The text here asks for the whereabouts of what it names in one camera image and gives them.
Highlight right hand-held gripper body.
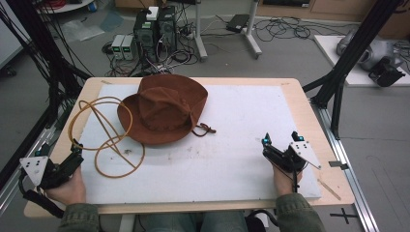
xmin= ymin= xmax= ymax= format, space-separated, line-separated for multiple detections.
xmin=261 ymin=140 xmax=323 ymax=174

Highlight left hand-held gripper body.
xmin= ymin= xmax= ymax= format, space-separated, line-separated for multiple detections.
xmin=18 ymin=152 xmax=85 ymax=191

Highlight yellow rope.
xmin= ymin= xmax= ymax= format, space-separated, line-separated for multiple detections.
xmin=67 ymin=96 xmax=146 ymax=180

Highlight brown suede hat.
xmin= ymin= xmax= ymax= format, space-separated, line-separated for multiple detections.
xmin=116 ymin=73 xmax=218 ymax=146

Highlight person's left hand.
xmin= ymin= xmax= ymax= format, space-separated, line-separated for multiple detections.
xmin=44 ymin=166 xmax=87 ymax=206

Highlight person's right hand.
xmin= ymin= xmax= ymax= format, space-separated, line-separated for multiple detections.
xmin=272 ymin=162 xmax=304 ymax=197

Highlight white foam mat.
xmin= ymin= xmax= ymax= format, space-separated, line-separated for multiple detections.
xmin=78 ymin=83 xmax=323 ymax=205

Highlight thin wooden stick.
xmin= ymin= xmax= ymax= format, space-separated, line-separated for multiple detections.
xmin=316 ymin=178 xmax=342 ymax=202

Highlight black bag under table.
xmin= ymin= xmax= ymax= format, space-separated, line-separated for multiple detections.
xmin=244 ymin=209 xmax=278 ymax=232

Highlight white platform board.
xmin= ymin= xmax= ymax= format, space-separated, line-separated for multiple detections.
xmin=312 ymin=34 xmax=410 ymax=88

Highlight grey table stand leg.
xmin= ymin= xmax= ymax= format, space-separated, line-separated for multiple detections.
xmin=242 ymin=0 xmax=263 ymax=60
xmin=192 ymin=0 xmax=210 ymax=63

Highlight grey power supply unit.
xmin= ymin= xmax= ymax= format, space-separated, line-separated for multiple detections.
xmin=110 ymin=34 xmax=126 ymax=61
xmin=121 ymin=34 xmax=138 ymax=62

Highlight black device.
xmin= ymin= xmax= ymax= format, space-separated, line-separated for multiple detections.
xmin=367 ymin=56 xmax=407 ymax=88

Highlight person's legs in jeans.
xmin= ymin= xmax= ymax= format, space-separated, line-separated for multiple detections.
xmin=137 ymin=210 xmax=249 ymax=232

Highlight grey robot shell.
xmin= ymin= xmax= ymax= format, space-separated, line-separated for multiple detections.
xmin=336 ymin=29 xmax=404 ymax=73

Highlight clear plastic sheet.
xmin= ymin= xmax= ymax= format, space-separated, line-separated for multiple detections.
xmin=60 ymin=18 xmax=106 ymax=44

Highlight flat black box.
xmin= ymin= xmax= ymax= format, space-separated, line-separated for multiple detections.
xmin=225 ymin=13 xmax=251 ymax=34

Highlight black computer tower green label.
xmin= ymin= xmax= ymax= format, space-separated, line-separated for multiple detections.
xmin=132 ymin=10 xmax=160 ymax=63

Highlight round white table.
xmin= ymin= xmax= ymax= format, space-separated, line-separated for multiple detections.
xmin=36 ymin=0 xmax=95 ymax=15

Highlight white box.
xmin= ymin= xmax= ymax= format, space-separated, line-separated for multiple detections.
xmin=145 ymin=6 xmax=160 ymax=22

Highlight right hand-held gripper black cable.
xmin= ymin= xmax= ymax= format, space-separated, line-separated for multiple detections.
xmin=290 ymin=169 xmax=300 ymax=195

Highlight hand-held gripper black cable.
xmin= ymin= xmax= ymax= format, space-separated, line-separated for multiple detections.
xmin=17 ymin=169 xmax=66 ymax=220
xmin=290 ymin=169 xmax=300 ymax=195

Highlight aluminium rail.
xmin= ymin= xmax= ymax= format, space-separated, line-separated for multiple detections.
xmin=0 ymin=121 xmax=63 ymax=216
xmin=309 ymin=99 xmax=382 ymax=232

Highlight left hand-held gripper black cable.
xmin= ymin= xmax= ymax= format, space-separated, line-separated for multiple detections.
xmin=17 ymin=169 xmax=66 ymax=220

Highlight small grey metal bracket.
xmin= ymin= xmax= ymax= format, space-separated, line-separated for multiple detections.
xmin=328 ymin=159 xmax=350 ymax=171

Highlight black metal frame with cables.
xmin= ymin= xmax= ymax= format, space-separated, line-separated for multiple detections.
xmin=0 ymin=0 xmax=95 ymax=191

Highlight black metal frame strut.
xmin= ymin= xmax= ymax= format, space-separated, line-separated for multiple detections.
xmin=302 ymin=0 xmax=404 ymax=141

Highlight tangle of black cables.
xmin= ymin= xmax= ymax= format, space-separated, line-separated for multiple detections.
xmin=252 ymin=14 xmax=357 ymax=44

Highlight bundle of computer cables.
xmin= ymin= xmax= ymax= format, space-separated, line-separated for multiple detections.
xmin=102 ymin=27 xmax=202 ymax=77

